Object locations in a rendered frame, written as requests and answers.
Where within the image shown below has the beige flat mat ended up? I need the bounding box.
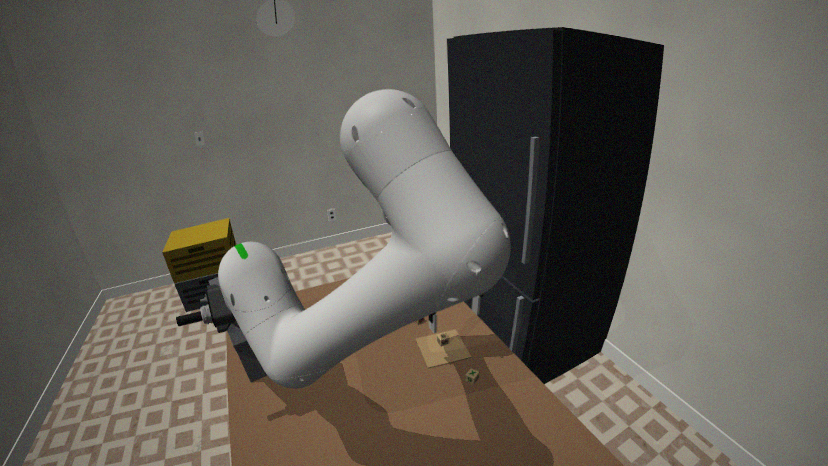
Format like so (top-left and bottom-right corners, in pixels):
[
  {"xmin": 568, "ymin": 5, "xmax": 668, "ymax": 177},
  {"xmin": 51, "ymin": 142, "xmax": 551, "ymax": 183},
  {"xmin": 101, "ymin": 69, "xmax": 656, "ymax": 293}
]
[{"xmin": 415, "ymin": 329, "xmax": 471, "ymax": 368}]

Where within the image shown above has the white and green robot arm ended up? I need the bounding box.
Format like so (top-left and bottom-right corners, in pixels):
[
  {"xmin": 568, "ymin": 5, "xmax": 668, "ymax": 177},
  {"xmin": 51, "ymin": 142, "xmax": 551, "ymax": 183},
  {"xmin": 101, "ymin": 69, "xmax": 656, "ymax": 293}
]
[{"xmin": 176, "ymin": 89, "xmax": 511, "ymax": 389}]

